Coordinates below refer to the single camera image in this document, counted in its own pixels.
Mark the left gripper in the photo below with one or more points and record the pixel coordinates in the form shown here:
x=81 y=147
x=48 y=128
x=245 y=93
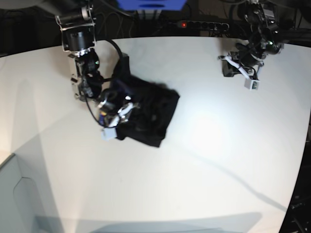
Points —
x=245 y=62

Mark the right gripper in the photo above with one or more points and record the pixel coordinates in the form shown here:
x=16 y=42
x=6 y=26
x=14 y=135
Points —
x=115 y=108

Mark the black T-shirt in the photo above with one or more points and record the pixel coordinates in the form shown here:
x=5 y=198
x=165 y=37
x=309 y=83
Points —
x=156 y=104

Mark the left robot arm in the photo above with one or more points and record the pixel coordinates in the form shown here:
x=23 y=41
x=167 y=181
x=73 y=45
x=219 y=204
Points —
x=262 y=28

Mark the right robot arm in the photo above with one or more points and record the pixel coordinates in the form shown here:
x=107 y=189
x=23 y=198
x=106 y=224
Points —
x=78 y=39

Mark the black power strip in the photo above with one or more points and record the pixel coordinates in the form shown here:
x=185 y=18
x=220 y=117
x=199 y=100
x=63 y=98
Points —
x=202 y=26

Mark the blue plastic bin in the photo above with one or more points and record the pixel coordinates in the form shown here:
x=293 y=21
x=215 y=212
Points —
x=170 y=5

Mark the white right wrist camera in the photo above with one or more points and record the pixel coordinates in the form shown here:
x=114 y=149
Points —
x=108 y=133

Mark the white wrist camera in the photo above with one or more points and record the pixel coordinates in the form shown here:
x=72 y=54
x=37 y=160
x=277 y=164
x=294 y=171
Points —
x=108 y=133
x=251 y=84

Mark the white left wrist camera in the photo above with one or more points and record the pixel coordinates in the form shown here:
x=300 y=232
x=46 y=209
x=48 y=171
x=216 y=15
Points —
x=251 y=84

